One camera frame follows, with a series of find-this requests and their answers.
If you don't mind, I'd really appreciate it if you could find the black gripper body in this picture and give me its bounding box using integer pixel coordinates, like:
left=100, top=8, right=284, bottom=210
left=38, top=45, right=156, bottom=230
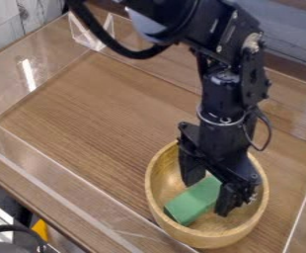
left=177, top=108, right=260, bottom=196

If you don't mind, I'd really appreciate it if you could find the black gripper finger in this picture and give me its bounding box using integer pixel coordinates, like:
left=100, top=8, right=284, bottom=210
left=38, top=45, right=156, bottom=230
left=215, top=183, right=249, bottom=217
left=177, top=146, right=205, bottom=187

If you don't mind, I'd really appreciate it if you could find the green rectangular block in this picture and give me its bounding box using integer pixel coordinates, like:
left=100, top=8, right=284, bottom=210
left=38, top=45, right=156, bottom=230
left=163, top=176, right=221, bottom=226

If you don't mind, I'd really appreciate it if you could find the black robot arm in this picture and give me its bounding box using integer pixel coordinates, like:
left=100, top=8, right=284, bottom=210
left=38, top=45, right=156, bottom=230
left=112, top=0, right=271, bottom=216

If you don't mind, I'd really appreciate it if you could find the brown wooden bowl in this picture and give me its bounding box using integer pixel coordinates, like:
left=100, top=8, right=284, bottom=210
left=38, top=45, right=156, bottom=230
left=144, top=139, right=269, bottom=249

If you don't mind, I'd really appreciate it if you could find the clear acrylic barrier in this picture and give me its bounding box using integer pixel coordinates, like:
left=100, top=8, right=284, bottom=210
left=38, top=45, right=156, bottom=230
left=0, top=126, right=196, bottom=253

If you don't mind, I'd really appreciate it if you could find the yellow tag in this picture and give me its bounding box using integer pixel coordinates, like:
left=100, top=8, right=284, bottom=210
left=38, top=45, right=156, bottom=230
left=30, top=218, right=49, bottom=241

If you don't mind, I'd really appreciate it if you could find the clear acrylic corner bracket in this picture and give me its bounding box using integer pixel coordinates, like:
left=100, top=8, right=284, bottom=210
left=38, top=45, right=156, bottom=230
left=68, top=12, right=115, bottom=51

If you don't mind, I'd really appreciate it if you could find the black cable bottom left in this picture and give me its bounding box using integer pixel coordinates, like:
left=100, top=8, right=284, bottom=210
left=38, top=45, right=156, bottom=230
left=0, top=224, right=48, bottom=253

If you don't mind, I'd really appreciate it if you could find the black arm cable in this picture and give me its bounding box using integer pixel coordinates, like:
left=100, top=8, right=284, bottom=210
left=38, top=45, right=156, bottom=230
left=62, top=0, right=173, bottom=61

